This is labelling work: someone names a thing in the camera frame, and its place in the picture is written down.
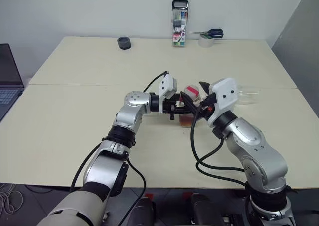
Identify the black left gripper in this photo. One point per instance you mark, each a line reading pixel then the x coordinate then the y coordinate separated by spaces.
pixel 174 106

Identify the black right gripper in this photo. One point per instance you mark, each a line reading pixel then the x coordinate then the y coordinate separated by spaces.
pixel 208 105

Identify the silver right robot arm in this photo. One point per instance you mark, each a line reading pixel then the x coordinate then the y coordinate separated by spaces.
pixel 249 136

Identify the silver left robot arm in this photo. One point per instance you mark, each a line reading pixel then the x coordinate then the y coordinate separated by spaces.
pixel 129 111

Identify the clear tape roll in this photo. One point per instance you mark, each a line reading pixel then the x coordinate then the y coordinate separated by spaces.
pixel 206 42

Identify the marker pen case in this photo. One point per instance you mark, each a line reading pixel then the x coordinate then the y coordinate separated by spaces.
pixel 179 24

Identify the black round cap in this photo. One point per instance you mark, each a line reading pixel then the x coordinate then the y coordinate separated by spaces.
pixel 124 43

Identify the dark rounded shape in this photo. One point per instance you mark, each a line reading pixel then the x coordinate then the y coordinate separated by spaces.
pixel 143 212
pixel 205 211

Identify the dark grey laptop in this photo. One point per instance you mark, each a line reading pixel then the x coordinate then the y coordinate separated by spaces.
pixel 8 69

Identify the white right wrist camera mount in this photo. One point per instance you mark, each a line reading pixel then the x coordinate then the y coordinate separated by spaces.
pixel 225 91

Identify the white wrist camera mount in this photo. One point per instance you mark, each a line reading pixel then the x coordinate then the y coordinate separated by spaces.
pixel 166 82
pixel 225 91

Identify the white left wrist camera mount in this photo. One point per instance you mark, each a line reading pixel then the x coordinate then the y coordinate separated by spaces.
pixel 166 82

